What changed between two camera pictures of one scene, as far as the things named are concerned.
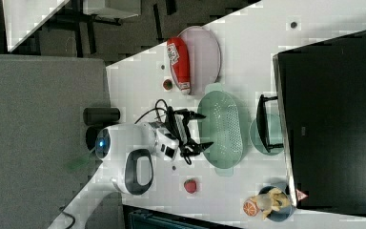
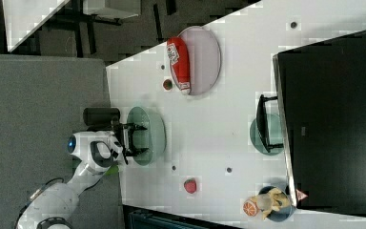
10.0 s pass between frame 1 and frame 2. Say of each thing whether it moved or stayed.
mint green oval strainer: moved
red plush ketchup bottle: stayed
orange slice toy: stayed
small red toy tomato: stayed
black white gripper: moved
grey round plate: stayed
